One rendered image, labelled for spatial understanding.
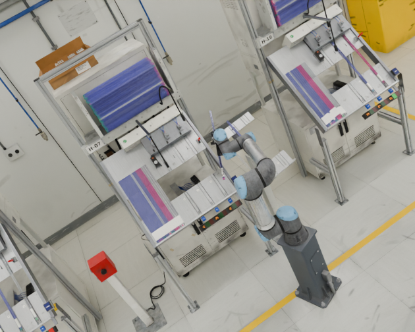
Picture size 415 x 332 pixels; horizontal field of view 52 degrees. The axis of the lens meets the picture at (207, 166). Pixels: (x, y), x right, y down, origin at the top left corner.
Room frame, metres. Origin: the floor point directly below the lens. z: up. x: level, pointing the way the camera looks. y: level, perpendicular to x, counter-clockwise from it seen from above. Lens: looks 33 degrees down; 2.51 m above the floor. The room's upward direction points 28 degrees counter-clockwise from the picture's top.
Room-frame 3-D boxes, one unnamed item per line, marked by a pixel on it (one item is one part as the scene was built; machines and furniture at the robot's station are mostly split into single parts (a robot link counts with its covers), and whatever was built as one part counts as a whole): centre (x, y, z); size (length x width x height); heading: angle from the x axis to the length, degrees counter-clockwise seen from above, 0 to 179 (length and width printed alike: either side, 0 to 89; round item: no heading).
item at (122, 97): (2.75, 0.26, 1.52); 0.51 x 0.13 x 0.27; 101
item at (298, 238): (1.84, -0.29, 0.60); 0.15 x 0.15 x 0.10
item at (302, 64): (2.95, -1.14, 0.65); 1.01 x 0.73 x 1.29; 11
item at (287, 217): (1.84, -0.28, 0.72); 0.13 x 0.12 x 0.14; 90
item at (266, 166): (1.96, -0.28, 1.13); 0.49 x 0.11 x 0.12; 0
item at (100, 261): (2.27, 0.96, 0.39); 0.24 x 0.24 x 0.78; 11
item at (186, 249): (2.86, 0.34, 0.31); 0.70 x 0.65 x 0.62; 101
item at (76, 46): (3.03, 0.42, 1.82); 0.68 x 0.30 x 0.20; 101
